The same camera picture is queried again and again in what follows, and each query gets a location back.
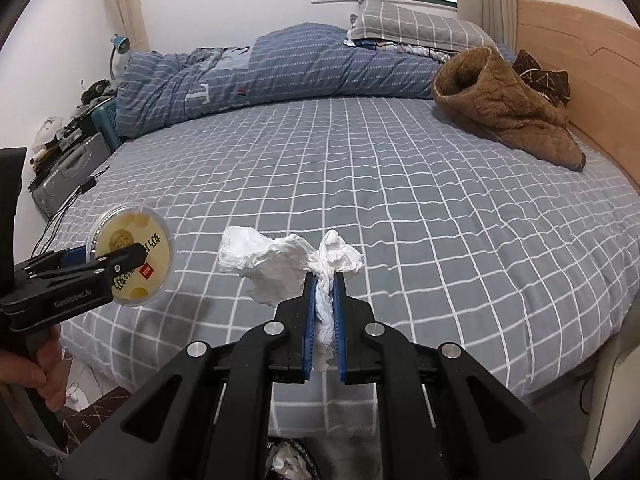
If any person's left hand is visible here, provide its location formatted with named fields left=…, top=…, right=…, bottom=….
left=0, top=322, right=68, bottom=411

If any dark clutter pile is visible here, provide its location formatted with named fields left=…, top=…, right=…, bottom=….
left=80, top=79, right=118, bottom=103

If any grey checked bed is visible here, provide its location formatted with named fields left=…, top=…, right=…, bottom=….
left=30, top=95, right=640, bottom=436

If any printed cloth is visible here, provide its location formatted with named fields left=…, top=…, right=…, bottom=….
left=350, top=35, right=451, bottom=63

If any black cable with adapter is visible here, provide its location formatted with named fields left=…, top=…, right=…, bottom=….
left=32, top=165, right=111, bottom=256

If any wooden headboard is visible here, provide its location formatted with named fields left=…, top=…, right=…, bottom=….
left=515, top=0, right=640, bottom=186

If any blue desk lamp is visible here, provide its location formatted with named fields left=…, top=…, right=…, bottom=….
left=109, top=34, right=132, bottom=83

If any yellow-lidded plastic cup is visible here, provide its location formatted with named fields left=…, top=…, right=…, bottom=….
left=85, top=201, right=174, bottom=307

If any blue striped quilt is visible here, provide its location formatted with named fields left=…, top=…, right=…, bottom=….
left=115, top=22, right=451, bottom=138

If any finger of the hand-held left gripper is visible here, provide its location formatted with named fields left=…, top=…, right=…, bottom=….
left=30, top=242, right=147, bottom=282
left=22, top=245, right=92, bottom=273

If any teal plastic stool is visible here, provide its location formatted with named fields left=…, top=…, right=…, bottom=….
left=90, top=97, right=121, bottom=151

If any grey suitcase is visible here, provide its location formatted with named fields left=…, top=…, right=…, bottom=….
left=30, top=132, right=113, bottom=218

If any grey checked pillow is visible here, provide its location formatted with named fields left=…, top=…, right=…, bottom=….
left=347, top=0, right=496, bottom=53

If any brown fleece garment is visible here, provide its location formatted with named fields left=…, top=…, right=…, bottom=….
left=431, top=47, right=587, bottom=172

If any white plastic bag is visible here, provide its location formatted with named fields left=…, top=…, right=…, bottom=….
left=35, top=116, right=66, bottom=148

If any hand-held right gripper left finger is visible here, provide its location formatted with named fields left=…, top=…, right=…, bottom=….
left=60, top=274, right=321, bottom=480

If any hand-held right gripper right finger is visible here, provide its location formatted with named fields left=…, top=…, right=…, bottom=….
left=332, top=271, right=591, bottom=480

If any white tissue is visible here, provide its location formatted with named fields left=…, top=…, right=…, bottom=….
left=217, top=226, right=365, bottom=376
left=272, top=442, right=315, bottom=480

